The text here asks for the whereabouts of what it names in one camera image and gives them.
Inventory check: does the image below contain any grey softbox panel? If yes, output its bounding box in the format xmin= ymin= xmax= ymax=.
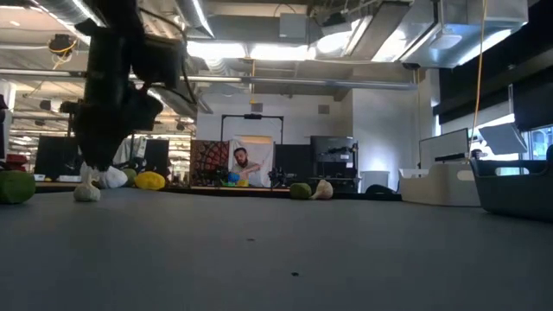
xmin=478 ymin=122 xmax=529 ymax=156

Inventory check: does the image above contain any white bin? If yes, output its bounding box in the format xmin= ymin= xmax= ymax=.
xmin=359 ymin=170 xmax=391 ymax=194

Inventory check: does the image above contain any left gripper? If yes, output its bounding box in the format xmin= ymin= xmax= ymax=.
xmin=59 ymin=85 xmax=165 ymax=172

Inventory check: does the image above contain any black aluminium table frame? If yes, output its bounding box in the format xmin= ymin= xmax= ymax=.
xmin=0 ymin=180 xmax=404 ymax=202

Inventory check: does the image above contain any white display board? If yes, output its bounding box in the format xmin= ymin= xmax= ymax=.
xmin=418 ymin=127 xmax=471 ymax=170

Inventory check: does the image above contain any white hanging sheet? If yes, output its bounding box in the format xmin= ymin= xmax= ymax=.
xmin=112 ymin=135 xmax=148 ymax=170
xmin=227 ymin=135 xmax=276 ymax=187

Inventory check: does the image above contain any ceiling light panel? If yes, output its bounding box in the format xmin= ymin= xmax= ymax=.
xmin=185 ymin=41 xmax=313 ymax=61

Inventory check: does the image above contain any long ceiling pipe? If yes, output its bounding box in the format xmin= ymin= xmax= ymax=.
xmin=0 ymin=67 xmax=416 ymax=91

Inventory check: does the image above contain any white plastic basket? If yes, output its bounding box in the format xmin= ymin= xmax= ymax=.
xmin=397 ymin=162 xmax=481 ymax=207

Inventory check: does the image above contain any yellow lemon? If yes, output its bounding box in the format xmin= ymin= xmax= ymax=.
xmin=134 ymin=170 xmax=167 ymax=192

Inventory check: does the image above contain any silver ventilation duct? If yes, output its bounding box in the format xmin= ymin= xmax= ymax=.
xmin=34 ymin=0 xmax=213 ymax=117

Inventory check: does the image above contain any yellow hanging cable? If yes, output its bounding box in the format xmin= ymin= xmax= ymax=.
xmin=466 ymin=0 xmax=489 ymax=164

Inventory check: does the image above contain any mandala tapestry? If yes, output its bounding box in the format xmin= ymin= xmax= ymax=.
xmin=189 ymin=138 xmax=231 ymax=187

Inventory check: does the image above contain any red storage box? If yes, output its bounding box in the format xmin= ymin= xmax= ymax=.
xmin=4 ymin=154 xmax=30 ymax=173

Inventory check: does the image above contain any black partition panel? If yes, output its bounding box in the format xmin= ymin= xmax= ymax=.
xmin=274 ymin=143 xmax=315 ymax=184
xmin=34 ymin=136 xmax=81 ymax=181
xmin=143 ymin=138 xmax=170 ymax=178

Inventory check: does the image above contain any black yellow cable reel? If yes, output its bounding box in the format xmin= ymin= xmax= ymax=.
xmin=47 ymin=33 xmax=79 ymax=70

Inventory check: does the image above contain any black stand frame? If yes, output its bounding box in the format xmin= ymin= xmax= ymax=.
xmin=219 ymin=112 xmax=285 ymax=146

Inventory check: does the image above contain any large white garlic bulb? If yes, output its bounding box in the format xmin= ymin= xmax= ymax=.
xmin=98 ymin=164 xmax=129 ymax=190

